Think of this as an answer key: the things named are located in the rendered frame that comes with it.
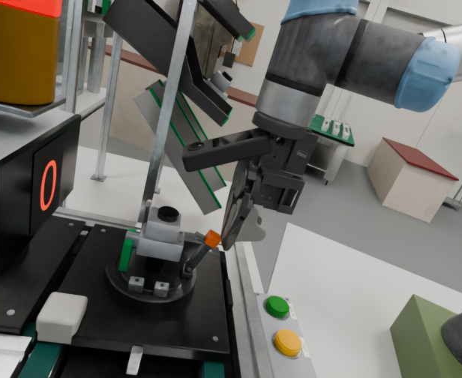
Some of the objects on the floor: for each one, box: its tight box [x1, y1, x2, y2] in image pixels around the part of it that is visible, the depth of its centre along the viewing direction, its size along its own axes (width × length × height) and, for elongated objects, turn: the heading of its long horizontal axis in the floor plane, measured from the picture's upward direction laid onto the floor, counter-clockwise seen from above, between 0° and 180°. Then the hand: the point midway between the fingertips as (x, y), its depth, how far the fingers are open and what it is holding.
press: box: [176, 0, 240, 79], centre depth 608 cm, size 126×108×247 cm
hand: (223, 241), depth 48 cm, fingers closed
